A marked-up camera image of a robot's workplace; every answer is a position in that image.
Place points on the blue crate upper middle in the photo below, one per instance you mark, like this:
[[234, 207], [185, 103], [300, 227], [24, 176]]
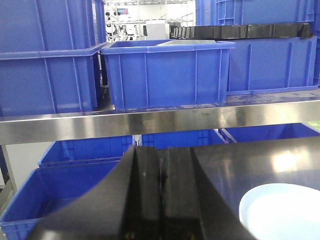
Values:
[[167, 73]]

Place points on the blue crate stacked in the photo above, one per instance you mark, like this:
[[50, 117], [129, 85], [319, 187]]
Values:
[[50, 25], [244, 12]]

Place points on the blue crate stacked top left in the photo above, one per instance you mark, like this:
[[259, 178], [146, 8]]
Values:
[[50, 25]]

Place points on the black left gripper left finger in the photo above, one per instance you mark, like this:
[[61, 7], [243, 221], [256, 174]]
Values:
[[124, 205]]

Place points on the blue crate stacked top right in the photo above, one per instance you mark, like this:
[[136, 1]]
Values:
[[244, 12]]

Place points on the blue crate upper left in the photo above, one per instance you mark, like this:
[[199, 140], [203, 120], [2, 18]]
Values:
[[50, 82]]

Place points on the blue bin lower behind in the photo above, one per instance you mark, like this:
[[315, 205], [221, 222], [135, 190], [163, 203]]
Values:
[[85, 151]]

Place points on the steel shelf leg left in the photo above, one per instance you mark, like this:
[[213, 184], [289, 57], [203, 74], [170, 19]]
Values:
[[8, 186]]

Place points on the black drag chain strip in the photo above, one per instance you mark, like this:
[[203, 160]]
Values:
[[244, 31]]

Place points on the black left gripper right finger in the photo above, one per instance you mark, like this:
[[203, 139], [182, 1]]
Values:
[[193, 209]]

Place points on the blue bin lower right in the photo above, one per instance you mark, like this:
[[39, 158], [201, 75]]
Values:
[[267, 132]]

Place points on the blue bin lower middle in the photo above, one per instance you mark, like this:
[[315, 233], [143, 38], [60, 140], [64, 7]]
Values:
[[192, 138]]

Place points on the light blue plate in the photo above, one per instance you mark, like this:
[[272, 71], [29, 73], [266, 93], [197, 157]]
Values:
[[281, 211]]

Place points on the blue crate with label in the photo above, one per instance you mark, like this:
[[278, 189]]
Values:
[[274, 65]]

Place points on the blue bin lower near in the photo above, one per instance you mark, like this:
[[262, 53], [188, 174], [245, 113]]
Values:
[[47, 190]]

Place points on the stainless steel shelf rail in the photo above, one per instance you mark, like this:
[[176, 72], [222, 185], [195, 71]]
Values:
[[72, 126]]

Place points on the green floor sign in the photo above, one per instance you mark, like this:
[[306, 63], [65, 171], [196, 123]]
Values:
[[314, 124]]

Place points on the blue bin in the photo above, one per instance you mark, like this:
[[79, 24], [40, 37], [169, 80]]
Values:
[[47, 190], [192, 138], [85, 151], [267, 132]]

